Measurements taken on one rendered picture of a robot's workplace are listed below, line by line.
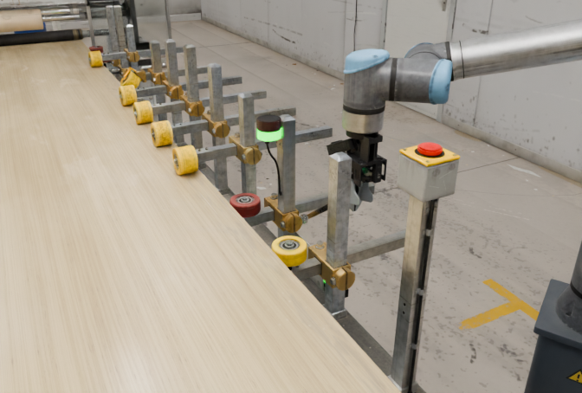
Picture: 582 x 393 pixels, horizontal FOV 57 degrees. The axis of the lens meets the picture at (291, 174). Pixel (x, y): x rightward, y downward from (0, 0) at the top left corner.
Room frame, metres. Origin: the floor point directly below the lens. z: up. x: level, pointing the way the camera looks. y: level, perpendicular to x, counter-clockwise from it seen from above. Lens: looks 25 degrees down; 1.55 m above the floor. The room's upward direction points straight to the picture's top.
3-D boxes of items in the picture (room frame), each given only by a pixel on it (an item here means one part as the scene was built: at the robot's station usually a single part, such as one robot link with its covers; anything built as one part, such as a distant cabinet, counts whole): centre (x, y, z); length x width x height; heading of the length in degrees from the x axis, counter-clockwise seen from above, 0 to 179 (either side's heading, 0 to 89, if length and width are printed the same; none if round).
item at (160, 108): (1.99, 0.33, 0.95); 0.50 x 0.04 x 0.04; 118
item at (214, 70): (1.70, 0.25, 0.92); 0.04 x 0.04 x 0.48; 28
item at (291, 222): (1.28, 0.03, 0.85); 0.14 x 0.06 x 0.05; 28
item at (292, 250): (1.02, 0.00, 0.85); 0.08 x 0.08 x 0.11
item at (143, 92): (2.21, 0.44, 0.95); 0.50 x 0.04 x 0.04; 118
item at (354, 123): (1.11, -0.16, 1.17); 0.10 x 0.09 x 0.05; 118
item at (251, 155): (1.50, 0.14, 0.95); 0.14 x 0.06 x 0.05; 28
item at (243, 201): (1.25, 0.12, 0.85); 0.08 x 0.08 x 0.11
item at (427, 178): (0.81, -0.23, 1.18); 0.07 x 0.07 x 0.08; 28
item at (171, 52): (2.14, 0.48, 0.92); 0.04 x 0.04 x 0.48; 28
